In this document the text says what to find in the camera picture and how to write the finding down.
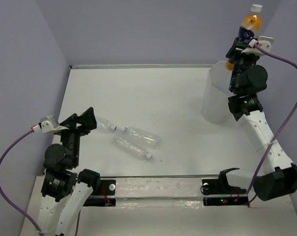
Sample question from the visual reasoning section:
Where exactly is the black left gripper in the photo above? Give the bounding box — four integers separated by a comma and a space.
56, 106, 98, 165

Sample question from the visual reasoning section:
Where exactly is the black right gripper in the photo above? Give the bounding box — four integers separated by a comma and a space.
225, 37, 258, 92

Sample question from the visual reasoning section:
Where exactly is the orange juice bottle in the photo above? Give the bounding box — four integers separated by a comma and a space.
225, 4, 263, 71

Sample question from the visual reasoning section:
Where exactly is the clear bottle white cap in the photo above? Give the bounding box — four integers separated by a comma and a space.
122, 126, 162, 149
113, 136, 153, 160

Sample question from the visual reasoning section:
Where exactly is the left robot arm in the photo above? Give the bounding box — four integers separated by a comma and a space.
32, 107, 101, 236

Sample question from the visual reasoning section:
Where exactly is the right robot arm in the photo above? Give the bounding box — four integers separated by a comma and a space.
217, 37, 297, 201

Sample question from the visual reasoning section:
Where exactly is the white translucent bin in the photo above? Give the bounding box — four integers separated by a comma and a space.
201, 61, 233, 124

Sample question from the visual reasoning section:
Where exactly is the clear bottle blue ring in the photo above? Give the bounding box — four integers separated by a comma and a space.
95, 117, 119, 133

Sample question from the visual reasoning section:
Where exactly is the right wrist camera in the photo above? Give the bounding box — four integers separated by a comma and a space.
241, 36, 274, 57

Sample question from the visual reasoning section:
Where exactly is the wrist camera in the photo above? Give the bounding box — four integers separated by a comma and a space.
39, 115, 67, 134
241, 36, 274, 57

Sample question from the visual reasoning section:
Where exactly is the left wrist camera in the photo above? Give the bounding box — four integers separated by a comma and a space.
39, 115, 67, 134

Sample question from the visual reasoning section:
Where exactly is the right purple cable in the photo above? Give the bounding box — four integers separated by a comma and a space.
246, 41, 297, 205

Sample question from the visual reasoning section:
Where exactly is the purple cable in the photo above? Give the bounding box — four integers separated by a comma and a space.
0, 125, 45, 234
246, 41, 297, 205

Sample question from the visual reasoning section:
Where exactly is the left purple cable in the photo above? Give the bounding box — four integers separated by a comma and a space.
0, 125, 45, 234

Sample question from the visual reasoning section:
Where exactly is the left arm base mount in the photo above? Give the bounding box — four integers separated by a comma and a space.
83, 178, 116, 207

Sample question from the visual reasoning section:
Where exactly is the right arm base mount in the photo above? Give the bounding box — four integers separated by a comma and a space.
200, 168, 252, 207

